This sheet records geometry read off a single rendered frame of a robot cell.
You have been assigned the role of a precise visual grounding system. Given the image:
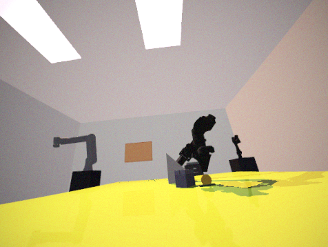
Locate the gold coin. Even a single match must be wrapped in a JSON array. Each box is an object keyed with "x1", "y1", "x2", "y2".
[{"x1": 201, "y1": 175, "x2": 212, "y2": 184}]

